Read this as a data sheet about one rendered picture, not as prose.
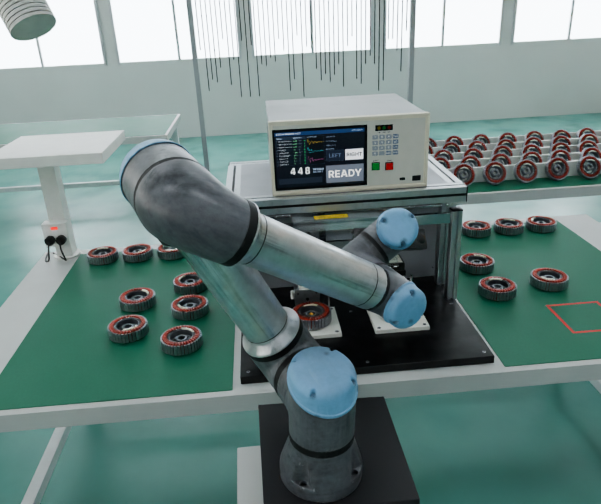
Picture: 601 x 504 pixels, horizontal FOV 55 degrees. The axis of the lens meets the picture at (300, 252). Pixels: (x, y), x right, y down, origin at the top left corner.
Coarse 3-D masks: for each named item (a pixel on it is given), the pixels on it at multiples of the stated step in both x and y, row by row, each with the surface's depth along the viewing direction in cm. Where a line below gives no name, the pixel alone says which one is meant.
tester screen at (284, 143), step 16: (352, 128) 154; (288, 144) 155; (304, 144) 155; (320, 144) 155; (336, 144) 156; (352, 144) 156; (288, 160) 156; (304, 160) 157; (320, 160) 157; (352, 160) 158; (288, 176) 158; (304, 176) 158; (320, 176) 159
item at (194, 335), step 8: (176, 328) 161; (184, 328) 160; (192, 328) 160; (168, 336) 157; (176, 336) 161; (184, 336) 159; (192, 336) 157; (200, 336) 157; (168, 344) 154; (176, 344) 153; (184, 344) 153; (192, 344) 154; (200, 344) 157; (168, 352) 154; (176, 352) 153; (184, 352) 155; (192, 352) 155
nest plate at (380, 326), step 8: (368, 312) 165; (376, 320) 161; (384, 320) 161; (424, 320) 160; (376, 328) 157; (384, 328) 157; (392, 328) 157; (408, 328) 157; (416, 328) 157; (424, 328) 157
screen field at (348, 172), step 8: (328, 168) 158; (336, 168) 158; (344, 168) 158; (352, 168) 159; (360, 168) 159; (328, 176) 159; (336, 176) 159; (344, 176) 159; (352, 176) 160; (360, 176) 160
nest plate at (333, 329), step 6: (336, 318) 163; (330, 324) 160; (336, 324) 160; (312, 330) 157; (318, 330) 157; (324, 330) 157; (330, 330) 157; (336, 330) 157; (318, 336) 155; (324, 336) 155; (330, 336) 156; (336, 336) 156
